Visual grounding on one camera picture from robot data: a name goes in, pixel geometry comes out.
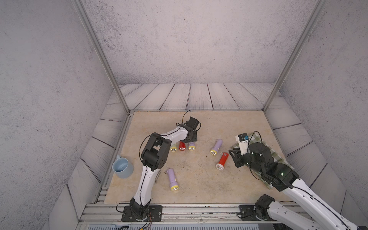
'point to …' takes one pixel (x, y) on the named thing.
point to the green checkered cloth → (255, 138)
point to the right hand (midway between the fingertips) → (232, 150)
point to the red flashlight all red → (182, 146)
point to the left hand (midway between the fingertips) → (195, 139)
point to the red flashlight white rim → (223, 160)
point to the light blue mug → (122, 168)
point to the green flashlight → (174, 148)
